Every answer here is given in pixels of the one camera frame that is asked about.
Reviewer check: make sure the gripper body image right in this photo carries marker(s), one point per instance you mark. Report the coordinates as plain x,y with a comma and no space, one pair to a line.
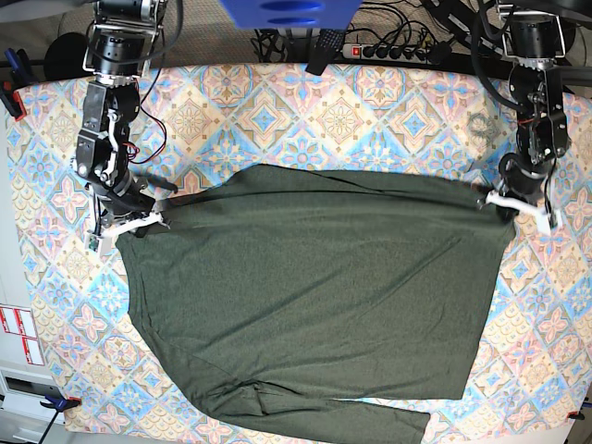
525,181

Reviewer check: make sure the clamp bottom right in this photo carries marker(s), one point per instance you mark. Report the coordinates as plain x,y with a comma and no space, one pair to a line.
576,416

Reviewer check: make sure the dark green long-sleeve T-shirt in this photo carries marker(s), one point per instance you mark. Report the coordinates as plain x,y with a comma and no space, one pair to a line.
298,303

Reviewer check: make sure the black power strip red switch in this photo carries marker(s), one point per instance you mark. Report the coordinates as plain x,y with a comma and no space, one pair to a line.
382,53

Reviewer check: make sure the blue clamp bottom left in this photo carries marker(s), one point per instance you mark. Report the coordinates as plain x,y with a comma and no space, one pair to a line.
57,405

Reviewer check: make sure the blue plastic box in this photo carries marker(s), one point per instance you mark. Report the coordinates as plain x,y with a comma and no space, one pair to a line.
284,14

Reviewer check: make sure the blue clamp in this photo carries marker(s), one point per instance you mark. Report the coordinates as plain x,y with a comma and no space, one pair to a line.
57,405
10,97

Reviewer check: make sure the black remote-like device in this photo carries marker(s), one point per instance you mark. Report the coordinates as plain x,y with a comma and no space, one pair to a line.
328,44

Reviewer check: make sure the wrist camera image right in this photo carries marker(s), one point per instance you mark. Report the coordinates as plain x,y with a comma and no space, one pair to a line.
550,222

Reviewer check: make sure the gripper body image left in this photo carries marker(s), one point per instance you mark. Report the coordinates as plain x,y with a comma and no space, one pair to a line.
127,200

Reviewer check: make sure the blue clamp top left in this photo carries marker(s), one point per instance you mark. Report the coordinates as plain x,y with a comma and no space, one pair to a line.
10,97

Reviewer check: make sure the black round stool base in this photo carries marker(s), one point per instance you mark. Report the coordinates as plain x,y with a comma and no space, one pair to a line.
64,58

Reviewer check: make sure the red white label stickers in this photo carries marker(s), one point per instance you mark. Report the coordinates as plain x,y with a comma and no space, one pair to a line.
19,340

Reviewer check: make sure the colourful patterned tablecloth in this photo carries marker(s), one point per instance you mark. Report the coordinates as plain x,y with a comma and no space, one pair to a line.
201,125

